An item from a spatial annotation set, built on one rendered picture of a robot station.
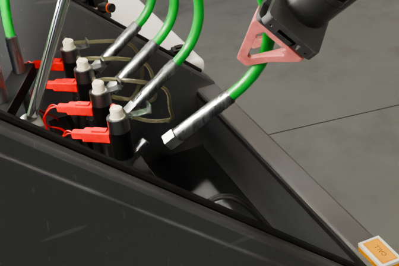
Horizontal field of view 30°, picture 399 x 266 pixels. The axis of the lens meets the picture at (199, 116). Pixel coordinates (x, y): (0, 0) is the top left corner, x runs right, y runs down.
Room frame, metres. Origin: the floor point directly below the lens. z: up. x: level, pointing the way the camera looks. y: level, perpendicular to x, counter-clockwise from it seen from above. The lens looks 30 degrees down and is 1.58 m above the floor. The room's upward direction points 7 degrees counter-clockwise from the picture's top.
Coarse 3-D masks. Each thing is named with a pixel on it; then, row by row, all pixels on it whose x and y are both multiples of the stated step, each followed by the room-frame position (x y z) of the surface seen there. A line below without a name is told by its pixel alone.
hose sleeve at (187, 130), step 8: (216, 96) 0.73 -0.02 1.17; (224, 96) 0.72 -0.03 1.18; (208, 104) 0.73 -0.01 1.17; (216, 104) 0.72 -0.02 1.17; (224, 104) 0.72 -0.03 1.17; (200, 112) 0.72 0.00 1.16; (208, 112) 0.72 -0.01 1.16; (216, 112) 0.72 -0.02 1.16; (192, 120) 0.72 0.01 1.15; (200, 120) 0.72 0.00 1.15; (208, 120) 0.72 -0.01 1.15; (176, 128) 0.73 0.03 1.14; (184, 128) 0.72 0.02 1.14; (192, 128) 0.72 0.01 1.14; (176, 136) 0.72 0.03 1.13; (184, 136) 0.72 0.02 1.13
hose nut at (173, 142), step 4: (168, 132) 0.73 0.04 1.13; (172, 132) 0.73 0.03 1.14; (164, 136) 0.73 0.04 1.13; (168, 136) 0.73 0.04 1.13; (172, 136) 0.72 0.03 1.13; (164, 140) 0.72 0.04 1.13; (168, 140) 0.72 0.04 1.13; (172, 140) 0.72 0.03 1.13; (176, 140) 0.72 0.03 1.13; (168, 144) 0.72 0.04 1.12; (172, 144) 0.72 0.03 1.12; (176, 144) 0.72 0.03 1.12; (172, 148) 0.72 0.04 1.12
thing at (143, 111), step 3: (144, 108) 0.83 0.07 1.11; (132, 111) 0.82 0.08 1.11; (135, 111) 0.82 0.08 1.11; (138, 111) 0.82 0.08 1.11; (141, 111) 0.82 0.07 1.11; (144, 111) 0.82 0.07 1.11; (147, 111) 0.82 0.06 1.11; (129, 114) 0.82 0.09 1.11; (132, 114) 0.82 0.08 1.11; (135, 114) 0.81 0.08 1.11; (138, 114) 0.81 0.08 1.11; (141, 114) 0.81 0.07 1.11; (144, 114) 0.81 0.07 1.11; (147, 114) 0.82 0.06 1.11; (129, 117) 0.81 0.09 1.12; (132, 117) 0.81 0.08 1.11; (135, 117) 0.81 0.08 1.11
